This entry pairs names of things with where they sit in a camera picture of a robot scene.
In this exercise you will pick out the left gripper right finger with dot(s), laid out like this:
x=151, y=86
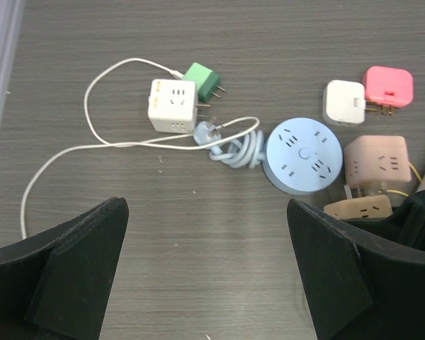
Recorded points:
x=363, y=278

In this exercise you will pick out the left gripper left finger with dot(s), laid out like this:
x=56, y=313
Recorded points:
x=56, y=284

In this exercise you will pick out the orange cube socket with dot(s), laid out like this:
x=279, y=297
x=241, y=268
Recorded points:
x=364, y=207

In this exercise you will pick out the green plug adapter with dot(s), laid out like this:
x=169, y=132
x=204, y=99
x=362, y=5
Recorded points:
x=207, y=81

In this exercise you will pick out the pink cube socket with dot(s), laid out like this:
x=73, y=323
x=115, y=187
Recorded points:
x=376, y=162

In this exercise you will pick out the round light blue socket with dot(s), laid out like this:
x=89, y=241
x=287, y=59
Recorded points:
x=300, y=156

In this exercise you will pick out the white flat charger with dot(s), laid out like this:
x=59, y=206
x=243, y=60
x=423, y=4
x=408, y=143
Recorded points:
x=344, y=103

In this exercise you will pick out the red pink flat charger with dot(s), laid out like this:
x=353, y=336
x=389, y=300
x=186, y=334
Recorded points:
x=388, y=88

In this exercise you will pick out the white cube socket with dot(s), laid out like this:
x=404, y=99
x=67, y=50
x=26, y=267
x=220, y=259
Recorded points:
x=173, y=106

